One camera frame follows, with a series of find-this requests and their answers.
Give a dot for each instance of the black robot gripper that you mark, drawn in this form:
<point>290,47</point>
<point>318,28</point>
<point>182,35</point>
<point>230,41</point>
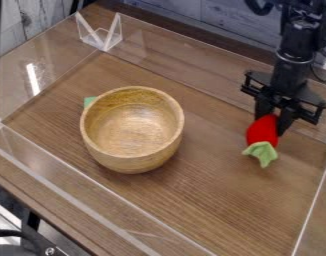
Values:
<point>298,103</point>

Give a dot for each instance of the red plush strawberry green leaves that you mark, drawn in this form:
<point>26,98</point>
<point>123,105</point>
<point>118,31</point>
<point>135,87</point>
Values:
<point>262,140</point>

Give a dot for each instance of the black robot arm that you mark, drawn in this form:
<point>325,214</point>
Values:
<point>284,90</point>

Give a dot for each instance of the wooden bowl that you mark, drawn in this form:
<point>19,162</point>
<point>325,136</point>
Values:
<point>131,127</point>

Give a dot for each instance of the green felt piece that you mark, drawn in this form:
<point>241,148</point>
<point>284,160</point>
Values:
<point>89,100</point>

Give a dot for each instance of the clear acrylic corner bracket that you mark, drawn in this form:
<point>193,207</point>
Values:
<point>101,38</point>

